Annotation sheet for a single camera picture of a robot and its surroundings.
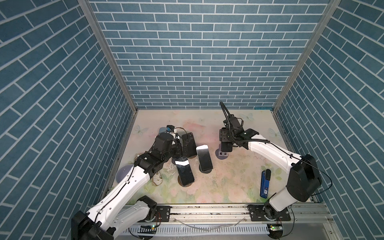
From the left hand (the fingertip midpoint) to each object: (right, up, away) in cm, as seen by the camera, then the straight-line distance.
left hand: (182, 143), depth 77 cm
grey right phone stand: (+22, -9, +14) cm, 28 cm away
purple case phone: (+3, -3, +11) cm, 12 cm away
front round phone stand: (-1, -22, +2) cm, 22 cm away
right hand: (+24, +5, +11) cm, 27 cm away
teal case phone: (+12, -9, +8) cm, 17 cm away
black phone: (+1, -16, +3) cm, 16 cm away
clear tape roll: (-15, -22, +5) cm, 27 cm away
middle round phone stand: (+11, -17, +6) cm, 21 cm away
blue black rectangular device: (+46, -20, +5) cm, 50 cm away
